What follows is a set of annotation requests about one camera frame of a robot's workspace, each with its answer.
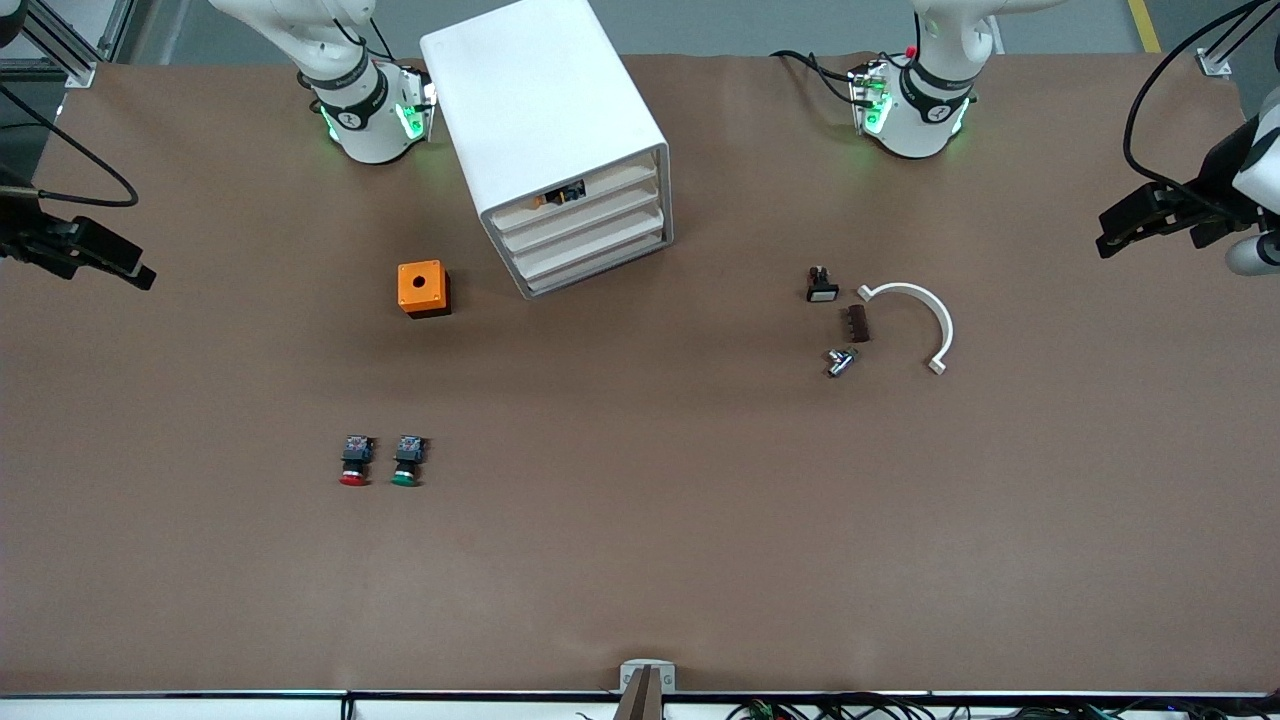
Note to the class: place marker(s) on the black white rectangular switch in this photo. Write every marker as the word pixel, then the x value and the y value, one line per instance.
pixel 822 290

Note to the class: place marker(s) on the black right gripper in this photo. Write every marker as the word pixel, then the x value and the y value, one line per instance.
pixel 22 236

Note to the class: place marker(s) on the white curved plastic bracket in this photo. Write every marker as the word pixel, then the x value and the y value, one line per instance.
pixel 940 320

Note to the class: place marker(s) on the aluminium frame profile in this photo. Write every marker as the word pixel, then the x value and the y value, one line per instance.
pixel 85 70
pixel 1213 62

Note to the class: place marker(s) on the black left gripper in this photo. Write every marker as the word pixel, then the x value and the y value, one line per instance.
pixel 1207 195

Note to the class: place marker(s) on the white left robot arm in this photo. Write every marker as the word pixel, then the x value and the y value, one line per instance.
pixel 920 125

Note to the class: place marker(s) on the green mushroom push button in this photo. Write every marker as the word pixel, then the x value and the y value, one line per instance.
pixel 408 458

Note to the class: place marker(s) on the white drawer cabinet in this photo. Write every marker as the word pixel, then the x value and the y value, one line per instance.
pixel 530 90

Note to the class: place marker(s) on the red mushroom push button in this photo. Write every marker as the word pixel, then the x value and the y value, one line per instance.
pixel 356 458

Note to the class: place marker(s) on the brown terminal block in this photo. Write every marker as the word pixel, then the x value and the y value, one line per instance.
pixel 858 323

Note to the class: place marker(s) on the white table edge rail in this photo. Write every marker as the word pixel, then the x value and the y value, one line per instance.
pixel 200 710

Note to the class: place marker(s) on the brown table mat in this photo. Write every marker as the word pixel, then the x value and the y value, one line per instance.
pixel 640 500

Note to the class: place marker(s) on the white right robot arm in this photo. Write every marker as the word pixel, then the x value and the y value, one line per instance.
pixel 370 130

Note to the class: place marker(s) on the small silver metal connector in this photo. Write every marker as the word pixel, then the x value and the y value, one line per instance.
pixel 840 362

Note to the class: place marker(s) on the orange button enclosure box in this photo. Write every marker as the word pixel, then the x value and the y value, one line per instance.
pixel 420 285

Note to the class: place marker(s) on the white plastic drawer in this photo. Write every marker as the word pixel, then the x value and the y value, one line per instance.
pixel 595 235
pixel 600 258
pixel 590 213
pixel 625 178

